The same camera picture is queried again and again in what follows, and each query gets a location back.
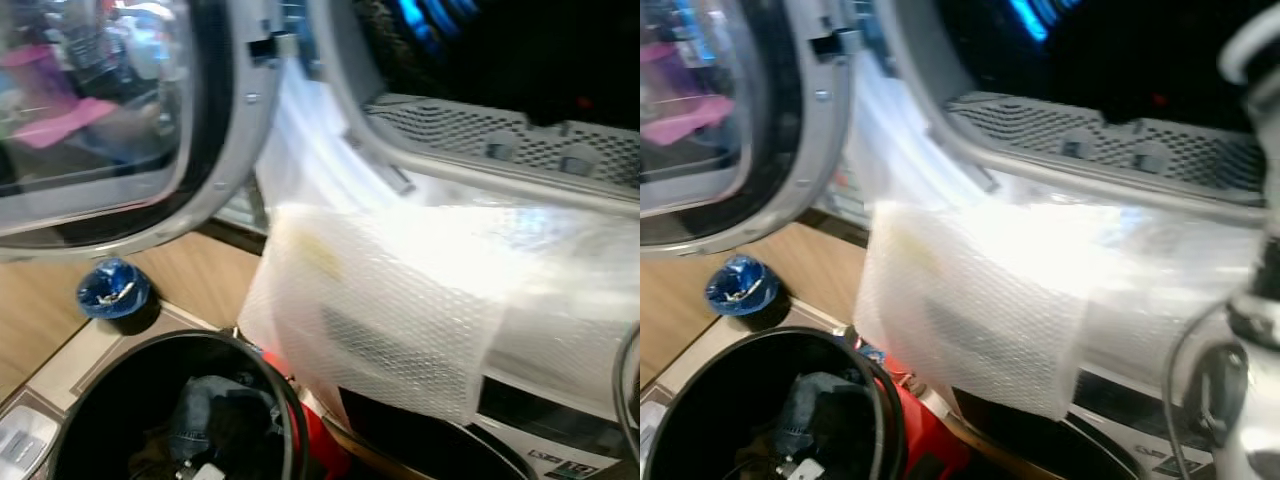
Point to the flat white floor device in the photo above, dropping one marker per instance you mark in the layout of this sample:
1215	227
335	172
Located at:
22	445
648	430

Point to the white front-loading dryer machine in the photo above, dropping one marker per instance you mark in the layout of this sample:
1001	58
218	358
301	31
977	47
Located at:
910	130
330	130

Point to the grey perforated lint filter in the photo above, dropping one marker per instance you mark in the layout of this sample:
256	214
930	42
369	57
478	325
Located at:
1100	150
520	150

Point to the round black laundry basket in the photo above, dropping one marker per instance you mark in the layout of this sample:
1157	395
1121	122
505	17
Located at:
710	400
110	400

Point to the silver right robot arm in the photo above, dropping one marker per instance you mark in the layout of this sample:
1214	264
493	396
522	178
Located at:
1262	300

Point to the white washer with dark panel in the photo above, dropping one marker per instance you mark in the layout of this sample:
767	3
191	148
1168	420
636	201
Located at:
540	445
1110	440

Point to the dark clothes pile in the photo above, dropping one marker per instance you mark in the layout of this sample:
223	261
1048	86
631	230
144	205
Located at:
215	420
825	415

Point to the clear bubble wrap sheet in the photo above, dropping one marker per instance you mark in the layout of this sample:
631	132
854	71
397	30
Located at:
1000	310
400	310

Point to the round grey glass washer door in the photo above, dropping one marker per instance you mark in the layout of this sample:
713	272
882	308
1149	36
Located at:
215	150
820	140

